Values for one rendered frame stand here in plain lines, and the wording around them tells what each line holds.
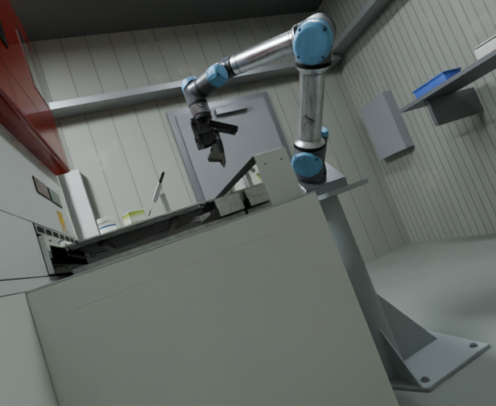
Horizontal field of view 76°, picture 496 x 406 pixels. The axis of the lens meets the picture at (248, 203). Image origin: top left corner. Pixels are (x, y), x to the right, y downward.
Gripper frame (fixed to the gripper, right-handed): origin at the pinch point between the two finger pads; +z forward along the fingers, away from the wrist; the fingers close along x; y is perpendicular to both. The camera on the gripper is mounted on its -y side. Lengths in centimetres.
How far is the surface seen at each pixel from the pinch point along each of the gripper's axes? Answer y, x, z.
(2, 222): 57, 48, 11
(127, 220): 40.7, -25.5, 5.6
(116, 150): 38, -186, -85
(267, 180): 2.9, 40.1, 16.9
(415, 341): -59, -13, 100
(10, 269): 57, 51, 20
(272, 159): -0.4, 40.0, 12.2
